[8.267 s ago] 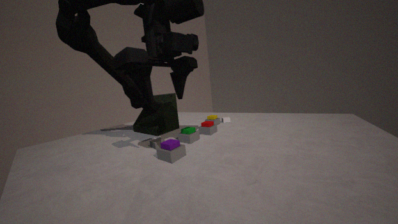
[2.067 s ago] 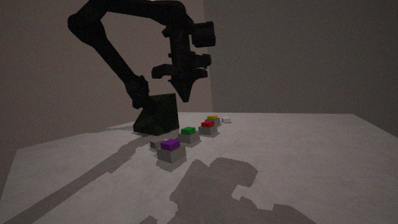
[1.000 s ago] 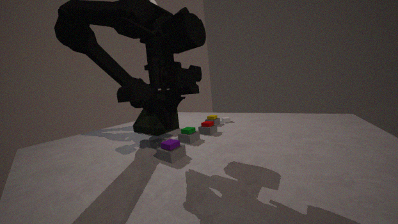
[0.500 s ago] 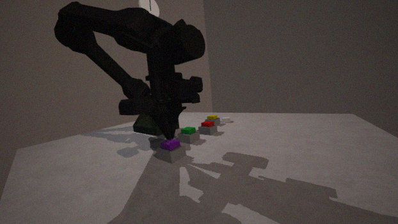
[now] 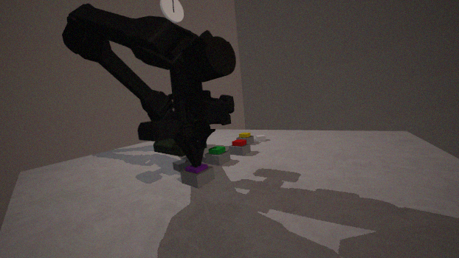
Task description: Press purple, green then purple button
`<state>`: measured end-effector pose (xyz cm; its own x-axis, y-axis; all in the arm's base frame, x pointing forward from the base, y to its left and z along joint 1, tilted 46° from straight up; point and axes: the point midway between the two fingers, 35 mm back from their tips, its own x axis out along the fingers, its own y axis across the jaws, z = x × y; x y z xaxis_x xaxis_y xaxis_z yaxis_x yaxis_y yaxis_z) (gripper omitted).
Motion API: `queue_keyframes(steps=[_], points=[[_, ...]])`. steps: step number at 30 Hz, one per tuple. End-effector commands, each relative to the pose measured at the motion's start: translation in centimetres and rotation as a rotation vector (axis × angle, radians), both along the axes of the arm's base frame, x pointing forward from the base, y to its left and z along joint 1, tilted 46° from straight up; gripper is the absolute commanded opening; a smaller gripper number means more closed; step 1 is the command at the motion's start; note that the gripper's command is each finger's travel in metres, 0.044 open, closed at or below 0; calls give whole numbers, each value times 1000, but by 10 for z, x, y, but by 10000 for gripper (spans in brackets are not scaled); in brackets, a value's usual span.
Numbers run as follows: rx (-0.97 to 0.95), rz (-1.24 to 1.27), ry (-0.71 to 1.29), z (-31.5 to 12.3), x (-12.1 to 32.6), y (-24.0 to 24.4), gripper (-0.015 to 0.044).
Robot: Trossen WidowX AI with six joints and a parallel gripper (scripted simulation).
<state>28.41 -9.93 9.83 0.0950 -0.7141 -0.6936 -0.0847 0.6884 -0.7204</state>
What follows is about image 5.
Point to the green button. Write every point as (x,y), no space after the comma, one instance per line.
(217,156)

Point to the yellow button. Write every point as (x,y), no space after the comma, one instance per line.
(247,137)

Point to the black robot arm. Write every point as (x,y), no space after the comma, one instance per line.
(158,42)

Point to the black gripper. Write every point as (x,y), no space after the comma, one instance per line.
(191,136)

